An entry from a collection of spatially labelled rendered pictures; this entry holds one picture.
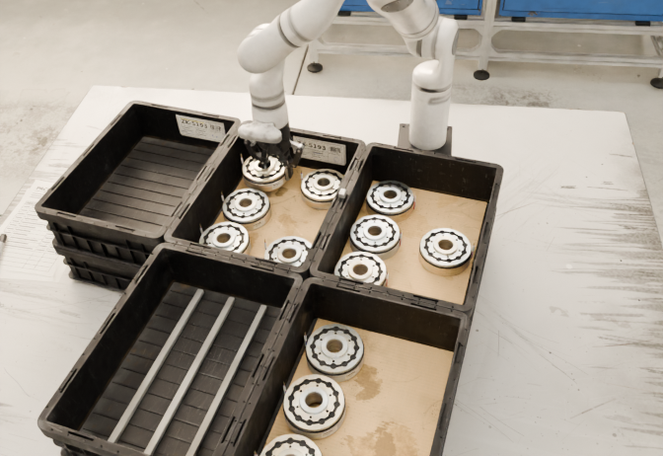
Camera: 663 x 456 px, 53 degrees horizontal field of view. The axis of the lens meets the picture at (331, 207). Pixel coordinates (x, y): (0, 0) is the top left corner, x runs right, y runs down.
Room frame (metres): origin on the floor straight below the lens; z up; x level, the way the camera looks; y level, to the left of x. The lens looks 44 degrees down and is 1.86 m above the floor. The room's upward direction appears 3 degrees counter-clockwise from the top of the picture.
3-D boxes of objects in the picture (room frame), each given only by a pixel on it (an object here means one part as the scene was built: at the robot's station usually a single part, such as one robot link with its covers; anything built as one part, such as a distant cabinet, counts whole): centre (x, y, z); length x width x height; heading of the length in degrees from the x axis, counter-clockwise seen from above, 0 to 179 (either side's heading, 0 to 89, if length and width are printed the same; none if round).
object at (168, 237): (1.01, 0.12, 0.92); 0.40 x 0.30 x 0.02; 159
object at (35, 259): (1.16, 0.72, 0.70); 0.33 x 0.23 x 0.01; 170
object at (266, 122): (1.11, 0.12, 1.05); 0.11 x 0.09 x 0.06; 161
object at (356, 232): (0.93, -0.09, 0.86); 0.10 x 0.10 x 0.01
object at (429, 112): (1.30, -0.25, 0.89); 0.09 x 0.09 x 0.17; 79
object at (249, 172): (1.14, 0.15, 0.88); 0.10 x 0.10 x 0.01
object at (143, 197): (1.12, 0.40, 0.87); 0.40 x 0.30 x 0.11; 159
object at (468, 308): (0.91, -0.16, 0.92); 0.40 x 0.30 x 0.02; 159
